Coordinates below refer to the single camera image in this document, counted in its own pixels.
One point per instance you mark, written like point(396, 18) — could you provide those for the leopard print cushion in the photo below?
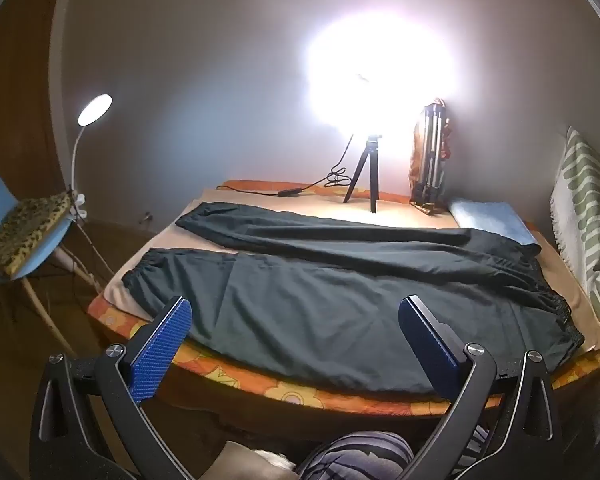
point(20, 230)

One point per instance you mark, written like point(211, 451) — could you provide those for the orange floral cloth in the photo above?
point(260, 385)

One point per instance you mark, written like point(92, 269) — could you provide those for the green striped white blanket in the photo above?
point(580, 200)

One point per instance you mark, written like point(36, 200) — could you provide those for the folded blue towel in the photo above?
point(490, 217)

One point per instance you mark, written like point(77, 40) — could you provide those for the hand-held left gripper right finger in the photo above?
point(427, 345)

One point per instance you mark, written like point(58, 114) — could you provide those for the dark grey shorts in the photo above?
point(305, 300)

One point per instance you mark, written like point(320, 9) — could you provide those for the folded tripod in bag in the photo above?
point(450, 145)

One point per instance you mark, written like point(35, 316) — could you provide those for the person's striped trouser leg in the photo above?
point(360, 455)

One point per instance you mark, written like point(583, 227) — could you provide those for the folded silver tripod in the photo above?
point(430, 160)

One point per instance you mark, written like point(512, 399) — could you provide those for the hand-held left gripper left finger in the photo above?
point(160, 350)

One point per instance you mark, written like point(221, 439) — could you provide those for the small black tripod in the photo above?
point(374, 180)

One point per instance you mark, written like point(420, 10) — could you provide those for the beige blanket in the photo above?
point(575, 305)

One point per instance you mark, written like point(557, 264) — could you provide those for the white clip desk lamp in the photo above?
point(95, 109)

